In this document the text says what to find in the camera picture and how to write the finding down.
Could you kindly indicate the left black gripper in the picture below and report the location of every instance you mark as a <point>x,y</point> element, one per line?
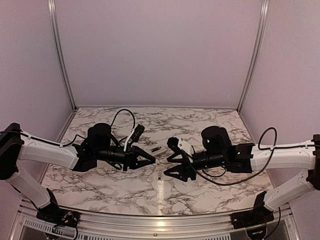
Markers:
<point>130,157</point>

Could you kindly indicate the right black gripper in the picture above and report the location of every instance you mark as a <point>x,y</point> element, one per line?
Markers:
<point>183,169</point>

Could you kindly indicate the white battery cover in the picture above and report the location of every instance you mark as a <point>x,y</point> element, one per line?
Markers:
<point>160,174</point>

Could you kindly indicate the white remote control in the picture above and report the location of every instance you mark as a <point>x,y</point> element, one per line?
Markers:
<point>155,150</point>

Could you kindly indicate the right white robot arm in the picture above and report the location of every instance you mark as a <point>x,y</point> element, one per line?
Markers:
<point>249,158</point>

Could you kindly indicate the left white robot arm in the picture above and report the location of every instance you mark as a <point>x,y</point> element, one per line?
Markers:
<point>99,145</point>

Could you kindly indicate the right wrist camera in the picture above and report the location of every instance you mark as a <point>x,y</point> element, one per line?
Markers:
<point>179,145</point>

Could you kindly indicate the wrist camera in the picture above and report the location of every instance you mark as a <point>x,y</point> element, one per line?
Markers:
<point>133,136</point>
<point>179,145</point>

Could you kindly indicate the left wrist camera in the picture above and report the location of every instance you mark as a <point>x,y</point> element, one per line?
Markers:
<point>133,136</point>

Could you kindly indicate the front aluminium rail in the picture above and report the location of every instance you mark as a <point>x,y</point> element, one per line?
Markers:
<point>108,226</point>

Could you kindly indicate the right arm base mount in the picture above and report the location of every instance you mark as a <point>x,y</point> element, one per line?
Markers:
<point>253,217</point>

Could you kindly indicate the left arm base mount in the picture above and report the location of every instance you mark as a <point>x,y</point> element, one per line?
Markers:
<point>59,217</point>

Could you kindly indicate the left aluminium frame post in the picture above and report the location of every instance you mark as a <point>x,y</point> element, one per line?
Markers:
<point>59,51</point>

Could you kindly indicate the aluminium frame post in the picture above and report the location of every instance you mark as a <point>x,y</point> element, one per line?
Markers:
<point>261,29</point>
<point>59,51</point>

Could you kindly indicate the right aluminium frame post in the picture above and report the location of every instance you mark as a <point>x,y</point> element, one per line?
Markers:
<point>261,29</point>

